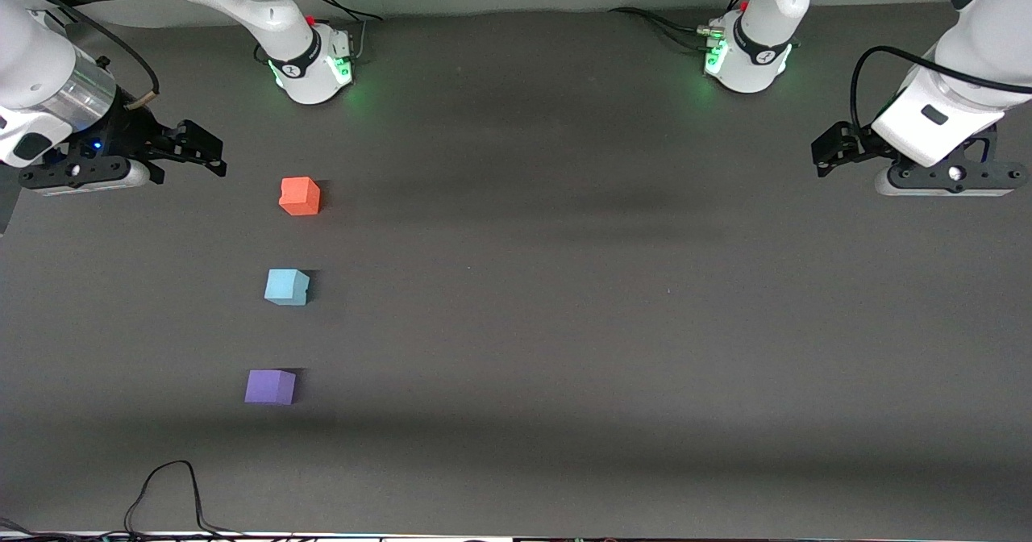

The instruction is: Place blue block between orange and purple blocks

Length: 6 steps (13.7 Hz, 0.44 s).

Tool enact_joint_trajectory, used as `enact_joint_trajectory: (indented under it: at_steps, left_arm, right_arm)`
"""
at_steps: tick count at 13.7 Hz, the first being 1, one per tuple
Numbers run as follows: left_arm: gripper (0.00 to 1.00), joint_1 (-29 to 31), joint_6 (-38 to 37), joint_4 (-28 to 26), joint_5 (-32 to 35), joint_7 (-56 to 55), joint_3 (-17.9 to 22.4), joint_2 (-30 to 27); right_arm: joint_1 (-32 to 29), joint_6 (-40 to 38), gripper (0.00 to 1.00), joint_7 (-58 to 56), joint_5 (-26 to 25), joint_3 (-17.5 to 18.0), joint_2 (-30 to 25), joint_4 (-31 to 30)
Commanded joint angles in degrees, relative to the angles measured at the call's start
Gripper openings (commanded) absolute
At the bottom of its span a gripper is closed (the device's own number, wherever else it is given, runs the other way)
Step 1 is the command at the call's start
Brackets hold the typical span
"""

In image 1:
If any light blue block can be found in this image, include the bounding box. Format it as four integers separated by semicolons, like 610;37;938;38
264;269;310;306

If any orange block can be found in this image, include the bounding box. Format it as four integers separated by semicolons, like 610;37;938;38
279;177;322;217

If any purple block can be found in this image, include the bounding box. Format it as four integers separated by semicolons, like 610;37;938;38
244;369;297;406

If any black right arm base cable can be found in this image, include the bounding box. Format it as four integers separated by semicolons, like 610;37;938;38
305;0;382;63

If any black arm base cable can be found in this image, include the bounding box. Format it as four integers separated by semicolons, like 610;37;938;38
609;0;755;51
305;0;382;63

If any black left arm base cable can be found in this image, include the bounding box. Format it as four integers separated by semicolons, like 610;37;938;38
609;0;755;51

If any thin black looped cable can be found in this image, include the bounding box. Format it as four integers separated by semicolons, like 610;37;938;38
121;460;243;540

